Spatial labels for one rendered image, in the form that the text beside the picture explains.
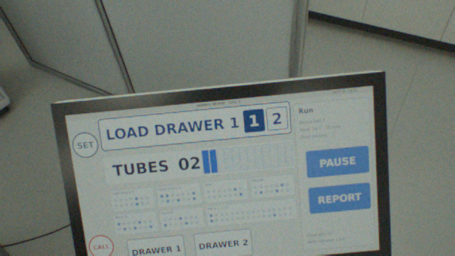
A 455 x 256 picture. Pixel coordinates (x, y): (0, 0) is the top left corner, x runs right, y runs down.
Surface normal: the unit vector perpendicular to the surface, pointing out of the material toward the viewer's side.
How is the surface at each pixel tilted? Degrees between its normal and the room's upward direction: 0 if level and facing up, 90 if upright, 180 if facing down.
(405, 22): 90
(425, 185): 0
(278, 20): 90
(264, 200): 50
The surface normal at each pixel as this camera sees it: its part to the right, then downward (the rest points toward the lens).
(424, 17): -0.51, 0.67
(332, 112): 0.00, 0.14
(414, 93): -0.07, -0.66
